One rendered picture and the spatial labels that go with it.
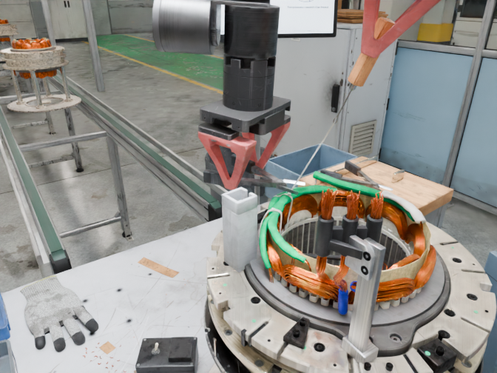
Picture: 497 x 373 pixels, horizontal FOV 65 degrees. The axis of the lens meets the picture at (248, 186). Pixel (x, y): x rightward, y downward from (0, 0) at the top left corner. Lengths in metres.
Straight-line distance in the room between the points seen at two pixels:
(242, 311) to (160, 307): 0.49
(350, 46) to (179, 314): 2.14
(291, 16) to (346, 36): 1.22
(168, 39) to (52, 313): 0.64
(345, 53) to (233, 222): 2.30
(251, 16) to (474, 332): 0.37
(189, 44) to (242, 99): 0.08
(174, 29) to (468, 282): 0.41
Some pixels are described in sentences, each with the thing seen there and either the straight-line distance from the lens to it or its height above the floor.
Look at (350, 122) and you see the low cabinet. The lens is 2.81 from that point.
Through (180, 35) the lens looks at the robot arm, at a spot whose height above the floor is 1.34.
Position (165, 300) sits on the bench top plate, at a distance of 0.90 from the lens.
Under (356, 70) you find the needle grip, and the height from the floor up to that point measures 1.31.
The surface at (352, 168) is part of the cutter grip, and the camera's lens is 0.74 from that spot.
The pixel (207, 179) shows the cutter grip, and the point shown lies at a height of 1.17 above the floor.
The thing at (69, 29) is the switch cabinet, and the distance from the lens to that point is 13.91.
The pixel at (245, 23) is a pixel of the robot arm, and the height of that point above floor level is 1.35.
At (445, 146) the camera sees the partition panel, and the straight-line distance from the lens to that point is 3.03.
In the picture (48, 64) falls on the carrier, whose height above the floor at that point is 1.03.
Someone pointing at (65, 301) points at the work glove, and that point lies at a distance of 0.93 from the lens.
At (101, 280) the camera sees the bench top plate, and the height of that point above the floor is 0.78.
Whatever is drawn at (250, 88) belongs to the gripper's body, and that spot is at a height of 1.29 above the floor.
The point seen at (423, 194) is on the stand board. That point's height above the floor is 1.07.
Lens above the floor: 1.38
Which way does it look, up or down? 26 degrees down
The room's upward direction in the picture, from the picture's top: straight up
